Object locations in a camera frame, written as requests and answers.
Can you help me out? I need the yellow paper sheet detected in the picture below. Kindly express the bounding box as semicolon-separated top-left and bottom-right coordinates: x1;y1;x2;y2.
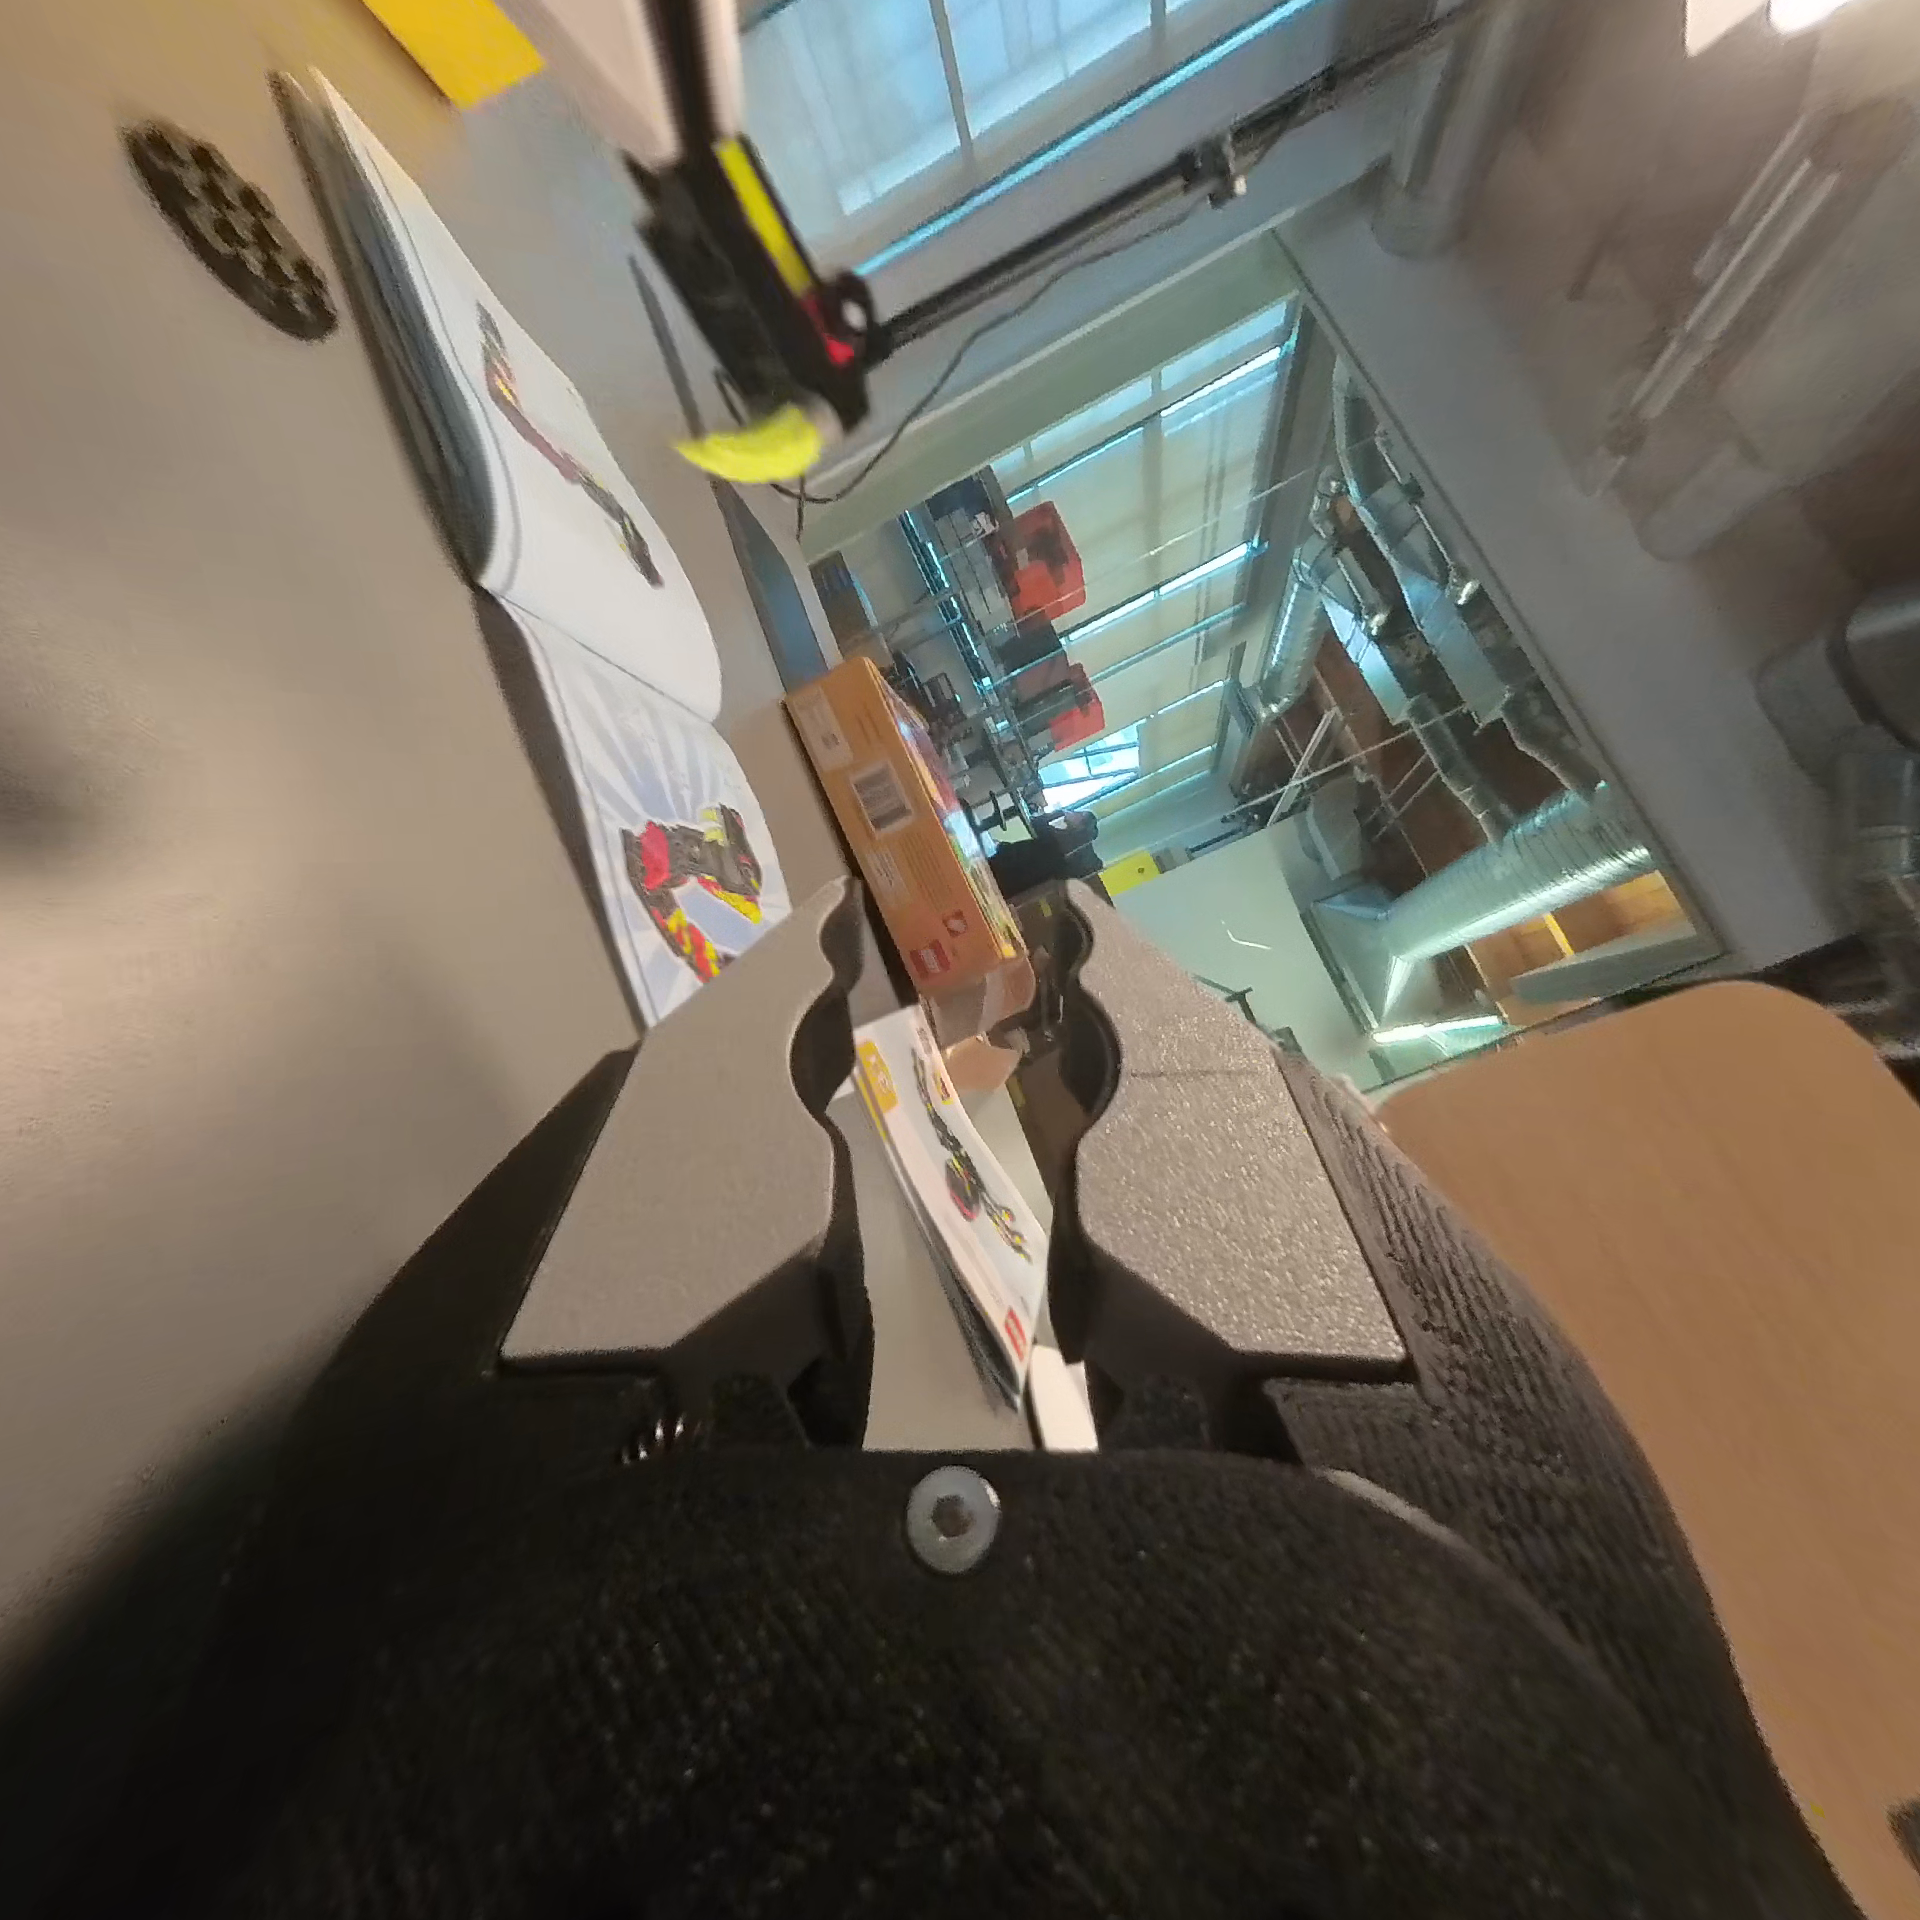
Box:
361;0;546;109

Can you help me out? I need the black window actuator rod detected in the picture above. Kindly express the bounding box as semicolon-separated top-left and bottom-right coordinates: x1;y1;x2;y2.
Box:
855;126;1255;357

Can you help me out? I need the orange cardboard lego box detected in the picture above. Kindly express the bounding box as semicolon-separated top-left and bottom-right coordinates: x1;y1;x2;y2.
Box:
783;653;1040;1089

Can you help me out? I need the wooden chair back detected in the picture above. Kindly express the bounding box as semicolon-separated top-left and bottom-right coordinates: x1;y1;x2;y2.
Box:
1373;981;1920;1920

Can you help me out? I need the thin black cable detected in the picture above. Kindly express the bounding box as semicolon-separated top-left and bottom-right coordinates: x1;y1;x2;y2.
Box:
792;300;996;504

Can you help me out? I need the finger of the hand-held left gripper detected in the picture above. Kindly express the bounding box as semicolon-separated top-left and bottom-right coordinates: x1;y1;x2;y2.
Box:
510;0;749;167

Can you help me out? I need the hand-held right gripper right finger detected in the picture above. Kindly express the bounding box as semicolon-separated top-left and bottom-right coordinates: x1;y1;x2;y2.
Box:
1044;882;1416;1382

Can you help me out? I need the black yellow lego snake head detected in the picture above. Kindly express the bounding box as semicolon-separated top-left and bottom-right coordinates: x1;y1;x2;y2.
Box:
631;133;880;485

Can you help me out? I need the round black lego plate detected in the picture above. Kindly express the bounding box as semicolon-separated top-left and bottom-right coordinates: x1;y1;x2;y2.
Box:
125;116;343;342

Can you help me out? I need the closed lego instruction booklet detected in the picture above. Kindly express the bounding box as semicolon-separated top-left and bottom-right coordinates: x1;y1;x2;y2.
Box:
853;1007;1053;1412

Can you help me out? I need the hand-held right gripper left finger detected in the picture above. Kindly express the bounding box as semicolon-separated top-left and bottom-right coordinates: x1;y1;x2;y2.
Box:
499;875;880;1374

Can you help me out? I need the open lego instruction booklet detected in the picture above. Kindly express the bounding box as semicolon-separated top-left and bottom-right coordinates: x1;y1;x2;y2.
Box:
275;65;792;1032

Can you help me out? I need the white paper sheet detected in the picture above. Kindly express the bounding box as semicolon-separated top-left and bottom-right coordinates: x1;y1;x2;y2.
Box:
1027;1342;1103;1453

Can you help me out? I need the silver corrugated ventilation duct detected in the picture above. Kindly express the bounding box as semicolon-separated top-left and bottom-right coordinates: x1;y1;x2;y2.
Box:
1376;772;1662;1032

